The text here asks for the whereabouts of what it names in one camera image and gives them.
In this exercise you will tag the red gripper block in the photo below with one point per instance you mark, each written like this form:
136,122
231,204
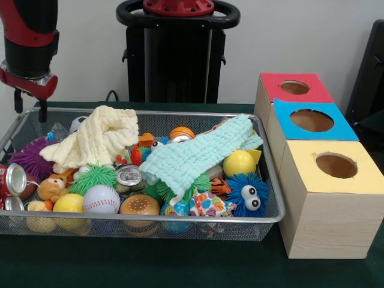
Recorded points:
33,87

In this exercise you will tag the crushed clear plastic bottle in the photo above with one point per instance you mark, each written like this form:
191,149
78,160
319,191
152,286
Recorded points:
57,132

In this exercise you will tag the light blue cloth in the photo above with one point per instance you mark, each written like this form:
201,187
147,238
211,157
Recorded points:
195,150

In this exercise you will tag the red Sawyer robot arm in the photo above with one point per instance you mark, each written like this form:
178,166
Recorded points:
27,36

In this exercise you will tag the shallow clear mesh bin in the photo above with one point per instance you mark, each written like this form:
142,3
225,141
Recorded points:
120,229

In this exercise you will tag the wooden box with three holes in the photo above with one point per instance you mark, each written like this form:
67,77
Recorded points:
327,222

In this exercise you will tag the purple spiky ball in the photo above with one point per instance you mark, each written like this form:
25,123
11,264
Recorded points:
28,157

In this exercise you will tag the cream yellow cloth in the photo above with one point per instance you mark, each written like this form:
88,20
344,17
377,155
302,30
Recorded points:
90,141

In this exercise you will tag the crushed red soda can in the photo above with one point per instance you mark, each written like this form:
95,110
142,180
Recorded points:
16,180

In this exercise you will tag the green spiky ball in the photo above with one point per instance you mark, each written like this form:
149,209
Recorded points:
96,178

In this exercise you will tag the yellow tennis ball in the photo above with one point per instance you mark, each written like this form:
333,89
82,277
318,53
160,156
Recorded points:
68,204

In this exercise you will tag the white baseball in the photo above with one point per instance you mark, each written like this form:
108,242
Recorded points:
100,199

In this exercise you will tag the crushed can with silver top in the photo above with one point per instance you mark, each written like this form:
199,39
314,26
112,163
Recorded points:
129,175

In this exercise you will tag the toy burger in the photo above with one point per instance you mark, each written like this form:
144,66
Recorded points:
139,205

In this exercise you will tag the dark green tablecloth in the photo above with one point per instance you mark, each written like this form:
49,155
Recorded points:
180,264
375,123

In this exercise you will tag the blue fuzzy googly-eyed toy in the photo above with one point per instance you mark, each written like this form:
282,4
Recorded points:
237,192

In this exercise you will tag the black flat panel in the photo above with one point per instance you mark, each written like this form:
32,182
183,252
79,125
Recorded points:
369,75

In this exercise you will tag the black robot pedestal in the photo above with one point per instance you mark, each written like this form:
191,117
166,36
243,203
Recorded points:
177,66

